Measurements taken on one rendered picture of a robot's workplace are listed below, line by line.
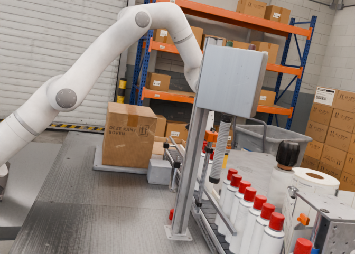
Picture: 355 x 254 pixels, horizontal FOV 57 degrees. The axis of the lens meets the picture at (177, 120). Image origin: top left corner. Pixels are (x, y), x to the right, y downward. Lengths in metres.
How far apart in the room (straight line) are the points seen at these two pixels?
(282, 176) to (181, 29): 0.70
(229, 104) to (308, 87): 6.30
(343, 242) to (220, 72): 0.53
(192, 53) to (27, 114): 0.68
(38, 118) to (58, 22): 4.11
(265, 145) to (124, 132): 2.15
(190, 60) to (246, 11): 4.06
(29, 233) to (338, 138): 4.15
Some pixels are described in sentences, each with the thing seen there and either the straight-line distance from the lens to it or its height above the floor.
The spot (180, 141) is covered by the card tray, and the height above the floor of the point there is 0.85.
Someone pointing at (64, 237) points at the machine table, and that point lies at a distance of 1.11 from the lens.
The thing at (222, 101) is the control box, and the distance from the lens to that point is 0.96.
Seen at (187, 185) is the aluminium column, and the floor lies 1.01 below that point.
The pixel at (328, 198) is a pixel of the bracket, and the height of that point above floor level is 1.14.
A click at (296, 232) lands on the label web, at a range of 0.88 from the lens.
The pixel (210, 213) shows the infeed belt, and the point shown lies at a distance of 1.27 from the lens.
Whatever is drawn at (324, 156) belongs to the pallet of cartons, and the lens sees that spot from 4.88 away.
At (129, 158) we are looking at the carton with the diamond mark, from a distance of 1.65.
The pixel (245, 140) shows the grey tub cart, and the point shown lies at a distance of 3.67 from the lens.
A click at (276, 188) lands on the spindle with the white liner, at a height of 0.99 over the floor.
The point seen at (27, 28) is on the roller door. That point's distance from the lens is 5.32.
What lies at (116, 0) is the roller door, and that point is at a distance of 5.40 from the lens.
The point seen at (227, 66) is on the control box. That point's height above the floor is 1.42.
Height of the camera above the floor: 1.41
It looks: 10 degrees down
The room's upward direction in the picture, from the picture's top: 10 degrees clockwise
